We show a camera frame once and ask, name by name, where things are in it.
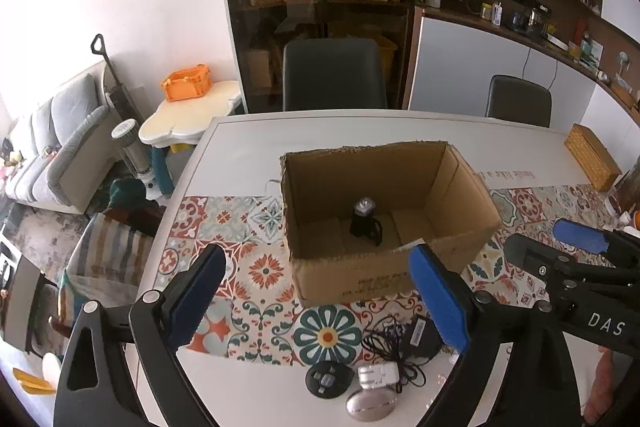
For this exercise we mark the black round gadget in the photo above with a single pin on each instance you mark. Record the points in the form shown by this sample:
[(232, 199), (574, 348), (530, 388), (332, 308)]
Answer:
[(327, 382)]

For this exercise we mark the white tower heater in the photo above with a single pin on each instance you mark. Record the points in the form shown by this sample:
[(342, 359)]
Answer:
[(135, 152)]

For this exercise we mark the person's right hand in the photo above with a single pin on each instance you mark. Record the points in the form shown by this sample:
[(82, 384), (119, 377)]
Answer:
[(600, 387)]

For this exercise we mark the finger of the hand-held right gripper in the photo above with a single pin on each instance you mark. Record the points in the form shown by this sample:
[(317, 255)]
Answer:
[(580, 237), (530, 254)]

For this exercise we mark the grey sofa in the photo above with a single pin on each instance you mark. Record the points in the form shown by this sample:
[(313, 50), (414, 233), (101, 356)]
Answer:
[(50, 122)]

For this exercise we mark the white lower cabinet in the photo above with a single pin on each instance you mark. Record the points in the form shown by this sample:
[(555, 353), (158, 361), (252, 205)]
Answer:
[(460, 62)]

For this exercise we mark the narrow dark leather chair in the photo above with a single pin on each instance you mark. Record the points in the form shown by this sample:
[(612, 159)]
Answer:
[(517, 102)]

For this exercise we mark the silver oval device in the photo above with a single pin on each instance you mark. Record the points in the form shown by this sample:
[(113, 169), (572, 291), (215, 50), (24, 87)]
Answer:
[(372, 407)]

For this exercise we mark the woven wicker tissue box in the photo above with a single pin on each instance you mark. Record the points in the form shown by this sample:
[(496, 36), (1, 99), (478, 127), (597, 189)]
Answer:
[(592, 154)]

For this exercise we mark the orange plastic crate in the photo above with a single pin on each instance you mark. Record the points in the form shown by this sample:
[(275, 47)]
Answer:
[(186, 84)]

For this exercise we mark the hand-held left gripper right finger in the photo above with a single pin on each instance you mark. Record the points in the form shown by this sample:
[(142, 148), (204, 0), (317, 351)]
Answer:
[(440, 302)]

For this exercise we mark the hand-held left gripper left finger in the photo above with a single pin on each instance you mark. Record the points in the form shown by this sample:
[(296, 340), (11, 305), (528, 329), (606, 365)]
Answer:
[(197, 297)]

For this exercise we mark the brown cardboard box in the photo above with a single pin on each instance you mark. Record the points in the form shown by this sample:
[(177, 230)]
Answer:
[(350, 272)]

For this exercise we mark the wide dark leather chair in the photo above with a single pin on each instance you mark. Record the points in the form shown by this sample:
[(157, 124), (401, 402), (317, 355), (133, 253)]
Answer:
[(335, 77)]

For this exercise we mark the upright vacuum cleaner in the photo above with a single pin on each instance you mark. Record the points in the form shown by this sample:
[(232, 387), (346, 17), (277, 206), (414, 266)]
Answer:
[(120, 99)]

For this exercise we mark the striped fabric basket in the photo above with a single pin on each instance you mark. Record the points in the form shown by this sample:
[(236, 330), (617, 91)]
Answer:
[(107, 252)]

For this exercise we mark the glass kettle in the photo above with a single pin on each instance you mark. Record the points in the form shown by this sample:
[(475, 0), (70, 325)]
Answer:
[(534, 19)]

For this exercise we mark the cream flower-shaped kids table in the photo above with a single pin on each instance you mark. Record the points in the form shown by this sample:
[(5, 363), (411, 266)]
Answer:
[(190, 117)]

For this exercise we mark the dark green cloth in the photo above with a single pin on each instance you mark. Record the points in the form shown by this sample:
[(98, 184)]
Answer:
[(125, 197)]

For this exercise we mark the small black flashlight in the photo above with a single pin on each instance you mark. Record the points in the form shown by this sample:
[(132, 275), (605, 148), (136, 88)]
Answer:
[(362, 227)]

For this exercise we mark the white plug adapter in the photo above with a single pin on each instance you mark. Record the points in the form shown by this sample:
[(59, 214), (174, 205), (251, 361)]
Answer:
[(375, 376)]

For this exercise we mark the yellow toy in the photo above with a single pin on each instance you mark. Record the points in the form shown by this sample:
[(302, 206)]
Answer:
[(32, 382)]

